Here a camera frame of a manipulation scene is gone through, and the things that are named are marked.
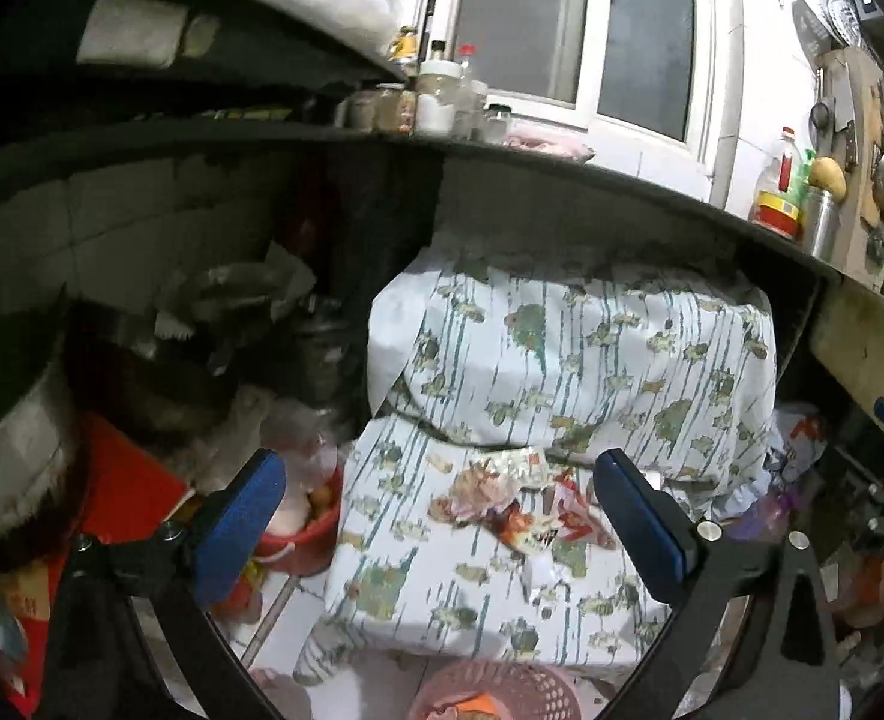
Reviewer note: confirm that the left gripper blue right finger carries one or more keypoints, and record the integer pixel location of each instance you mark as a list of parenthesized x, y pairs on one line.
[(650, 525)]

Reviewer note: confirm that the red plastic bucket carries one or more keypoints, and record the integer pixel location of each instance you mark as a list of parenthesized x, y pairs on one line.
[(308, 552)]

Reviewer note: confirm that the yellow potato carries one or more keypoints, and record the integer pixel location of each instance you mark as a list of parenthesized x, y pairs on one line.
[(826, 174)]

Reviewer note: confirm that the brown paper wrapper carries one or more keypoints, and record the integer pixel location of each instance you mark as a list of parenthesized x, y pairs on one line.
[(487, 487)]

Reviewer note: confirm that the dark kitchen countertop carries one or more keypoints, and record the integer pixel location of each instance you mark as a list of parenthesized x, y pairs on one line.
[(480, 193)]

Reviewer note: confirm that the red orange snack wrapper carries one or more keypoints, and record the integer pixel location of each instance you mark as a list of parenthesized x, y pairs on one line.
[(566, 518)]

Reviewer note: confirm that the cat-print white cloth cover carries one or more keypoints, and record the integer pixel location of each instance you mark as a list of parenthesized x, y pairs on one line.
[(473, 356)]

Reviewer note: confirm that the window with white frame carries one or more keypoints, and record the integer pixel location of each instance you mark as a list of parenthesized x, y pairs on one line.
[(652, 70)]

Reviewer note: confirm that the stainless steel canister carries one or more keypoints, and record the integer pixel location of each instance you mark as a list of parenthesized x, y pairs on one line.
[(820, 223)]

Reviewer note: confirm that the white lidded plastic jar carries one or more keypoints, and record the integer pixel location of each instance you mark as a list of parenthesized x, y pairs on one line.
[(438, 84)]

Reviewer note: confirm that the pink plastic waste basket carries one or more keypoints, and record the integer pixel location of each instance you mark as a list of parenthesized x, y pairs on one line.
[(496, 689)]

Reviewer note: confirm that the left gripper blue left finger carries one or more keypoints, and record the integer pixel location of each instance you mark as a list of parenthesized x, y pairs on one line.
[(226, 530)]

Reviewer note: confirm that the red cardboard box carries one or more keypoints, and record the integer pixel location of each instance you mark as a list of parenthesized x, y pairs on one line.
[(126, 494)]

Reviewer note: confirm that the cooking oil bottle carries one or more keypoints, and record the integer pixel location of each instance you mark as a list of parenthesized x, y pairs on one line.
[(777, 200)]

